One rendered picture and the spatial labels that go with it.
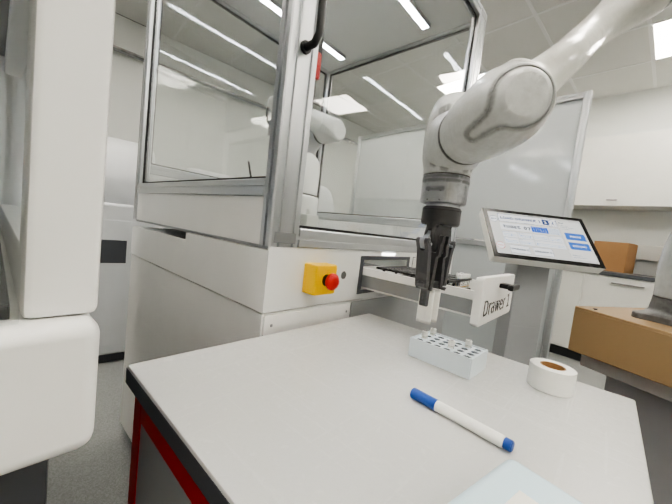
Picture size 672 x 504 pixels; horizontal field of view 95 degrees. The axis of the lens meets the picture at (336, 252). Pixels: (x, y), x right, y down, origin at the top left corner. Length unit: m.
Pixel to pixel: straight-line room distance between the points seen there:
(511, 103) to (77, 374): 0.51
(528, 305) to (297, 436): 1.57
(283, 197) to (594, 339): 0.81
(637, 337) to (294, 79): 0.92
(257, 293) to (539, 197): 2.21
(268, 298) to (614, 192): 3.84
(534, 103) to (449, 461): 0.43
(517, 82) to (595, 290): 3.39
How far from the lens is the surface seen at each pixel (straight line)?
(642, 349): 0.95
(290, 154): 0.70
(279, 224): 0.68
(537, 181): 2.61
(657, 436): 1.07
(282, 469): 0.37
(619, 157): 4.25
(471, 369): 0.63
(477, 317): 0.76
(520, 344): 1.88
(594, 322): 0.98
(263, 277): 0.68
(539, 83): 0.49
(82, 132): 0.31
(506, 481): 0.35
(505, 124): 0.47
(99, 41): 0.33
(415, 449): 0.42
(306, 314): 0.78
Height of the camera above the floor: 1.00
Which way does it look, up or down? 4 degrees down
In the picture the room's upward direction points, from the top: 7 degrees clockwise
